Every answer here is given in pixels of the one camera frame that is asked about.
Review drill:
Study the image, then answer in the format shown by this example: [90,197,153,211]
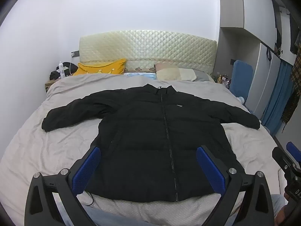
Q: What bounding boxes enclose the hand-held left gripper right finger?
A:
[196,145,275,226]

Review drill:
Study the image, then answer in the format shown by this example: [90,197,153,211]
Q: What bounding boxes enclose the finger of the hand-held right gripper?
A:
[286,142,301,163]
[272,147,294,171]

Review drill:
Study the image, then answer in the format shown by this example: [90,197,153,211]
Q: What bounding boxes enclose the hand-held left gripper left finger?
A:
[24,146,101,226]

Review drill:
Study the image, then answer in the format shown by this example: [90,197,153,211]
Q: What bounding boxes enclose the black puffer jacket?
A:
[42,83,261,207]

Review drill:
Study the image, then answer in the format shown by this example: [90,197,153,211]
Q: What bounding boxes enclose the person's right forearm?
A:
[270,194,289,223]

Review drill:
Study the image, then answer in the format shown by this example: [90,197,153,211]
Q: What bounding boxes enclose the person's right hand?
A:
[277,192,291,222]

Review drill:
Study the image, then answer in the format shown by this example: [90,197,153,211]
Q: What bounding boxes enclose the grey bed blanket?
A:
[0,73,287,226]

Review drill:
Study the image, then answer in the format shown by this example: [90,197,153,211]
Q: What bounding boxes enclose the blue curtain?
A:
[261,60,295,136]

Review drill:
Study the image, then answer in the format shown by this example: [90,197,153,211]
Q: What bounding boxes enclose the plaid hanging garment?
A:
[280,51,301,126]

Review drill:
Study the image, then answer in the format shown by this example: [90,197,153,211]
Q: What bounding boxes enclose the wooden nightstand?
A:
[45,79,62,93]

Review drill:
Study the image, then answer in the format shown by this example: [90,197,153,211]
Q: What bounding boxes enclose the row of small bottles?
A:
[212,73,232,86]

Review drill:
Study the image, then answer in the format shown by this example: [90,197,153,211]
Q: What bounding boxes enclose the grey pillow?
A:
[193,69,213,82]

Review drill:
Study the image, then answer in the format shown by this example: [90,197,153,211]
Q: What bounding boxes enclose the black cloth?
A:
[49,70,62,81]

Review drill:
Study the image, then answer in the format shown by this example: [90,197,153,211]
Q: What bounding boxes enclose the cream pillow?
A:
[179,68,197,82]

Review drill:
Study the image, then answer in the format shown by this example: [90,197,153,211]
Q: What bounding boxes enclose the yellow pillow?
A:
[72,58,128,77]

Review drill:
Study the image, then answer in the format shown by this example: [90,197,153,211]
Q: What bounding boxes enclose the black bag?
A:
[56,62,79,76]

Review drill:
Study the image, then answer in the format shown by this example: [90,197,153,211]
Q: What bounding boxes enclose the light blue printed sheet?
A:
[123,72,157,80]

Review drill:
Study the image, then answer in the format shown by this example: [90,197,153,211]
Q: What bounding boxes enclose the beige pillow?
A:
[155,63,182,81]

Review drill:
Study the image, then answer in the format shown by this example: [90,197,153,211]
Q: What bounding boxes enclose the dark hanging garment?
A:
[289,14,301,55]
[272,0,283,53]

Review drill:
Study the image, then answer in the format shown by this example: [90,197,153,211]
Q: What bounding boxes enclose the cream quilted headboard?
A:
[79,30,217,76]

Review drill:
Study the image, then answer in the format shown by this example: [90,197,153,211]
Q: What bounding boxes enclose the grey white wardrobe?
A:
[217,0,301,125]

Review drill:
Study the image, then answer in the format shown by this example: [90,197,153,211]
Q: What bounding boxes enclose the white charging cable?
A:
[63,62,73,77]

